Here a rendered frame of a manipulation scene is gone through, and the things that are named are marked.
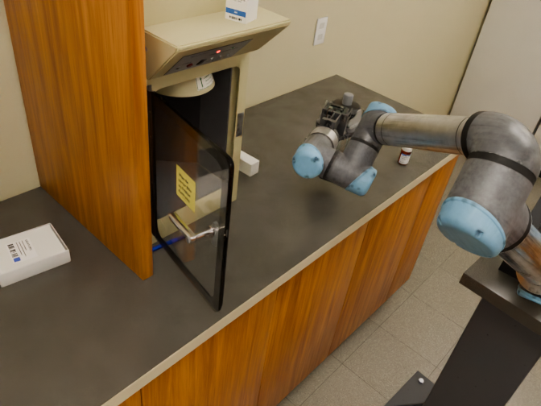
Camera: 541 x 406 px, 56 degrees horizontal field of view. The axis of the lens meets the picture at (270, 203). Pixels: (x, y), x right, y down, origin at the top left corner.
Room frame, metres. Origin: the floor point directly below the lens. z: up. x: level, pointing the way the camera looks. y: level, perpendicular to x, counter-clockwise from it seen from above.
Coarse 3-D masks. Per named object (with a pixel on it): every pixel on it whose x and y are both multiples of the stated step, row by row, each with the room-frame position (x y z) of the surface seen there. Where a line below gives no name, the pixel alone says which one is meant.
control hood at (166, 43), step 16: (208, 16) 1.07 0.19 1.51; (224, 16) 1.08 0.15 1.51; (272, 16) 1.13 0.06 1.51; (160, 32) 0.93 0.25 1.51; (176, 32) 0.95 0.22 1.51; (192, 32) 0.96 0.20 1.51; (208, 32) 0.97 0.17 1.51; (224, 32) 0.98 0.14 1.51; (240, 32) 1.01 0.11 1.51; (256, 32) 1.04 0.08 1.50; (272, 32) 1.11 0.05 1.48; (160, 48) 0.90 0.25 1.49; (176, 48) 0.88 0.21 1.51; (192, 48) 0.91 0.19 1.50; (208, 48) 0.96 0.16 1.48; (256, 48) 1.16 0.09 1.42; (160, 64) 0.90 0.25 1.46
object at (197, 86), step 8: (192, 80) 1.09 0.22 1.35; (200, 80) 1.11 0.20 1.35; (208, 80) 1.13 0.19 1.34; (168, 88) 1.07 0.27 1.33; (176, 88) 1.07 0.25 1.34; (184, 88) 1.07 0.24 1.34; (192, 88) 1.08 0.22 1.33; (200, 88) 1.10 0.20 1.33; (208, 88) 1.12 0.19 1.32; (176, 96) 1.06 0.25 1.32; (184, 96) 1.07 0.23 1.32; (192, 96) 1.08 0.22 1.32
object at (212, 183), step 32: (160, 96) 0.91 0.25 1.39; (160, 128) 0.90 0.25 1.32; (192, 128) 0.81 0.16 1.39; (160, 160) 0.90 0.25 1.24; (192, 160) 0.80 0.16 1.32; (224, 160) 0.73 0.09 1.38; (160, 192) 0.90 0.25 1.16; (224, 192) 0.72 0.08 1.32; (160, 224) 0.90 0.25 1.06; (192, 224) 0.80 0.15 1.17; (224, 224) 0.71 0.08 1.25; (192, 256) 0.79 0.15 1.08; (224, 256) 0.72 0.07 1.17
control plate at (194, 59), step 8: (248, 40) 1.06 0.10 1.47; (216, 48) 0.98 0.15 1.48; (224, 48) 1.01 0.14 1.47; (232, 48) 1.05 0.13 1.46; (240, 48) 1.08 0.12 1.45; (184, 56) 0.92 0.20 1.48; (192, 56) 0.95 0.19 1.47; (200, 56) 0.97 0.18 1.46; (208, 56) 1.00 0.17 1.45; (216, 56) 1.03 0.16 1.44; (224, 56) 1.07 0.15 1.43; (176, 64) 0.93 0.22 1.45; (184, 64) 0.96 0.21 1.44; (200, 64) 1.03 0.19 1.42; (168, 72) 0.95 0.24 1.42
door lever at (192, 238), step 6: (174, 216) 0.77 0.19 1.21; (174, 222) 0.75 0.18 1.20; (180, 222) 0.75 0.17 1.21; (180, 228) 0.74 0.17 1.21; (186, 228) 0.74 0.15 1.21; (210, 228) 0.74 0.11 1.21; (186, 234) 0.72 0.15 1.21; (192, 234) 0.72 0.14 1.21; (198, 234) 0.72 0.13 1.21; (204, 234) 0.73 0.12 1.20; (210, 234) 0.74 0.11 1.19; (186, 240) 0.71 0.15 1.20; (192, 240) 0.71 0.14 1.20
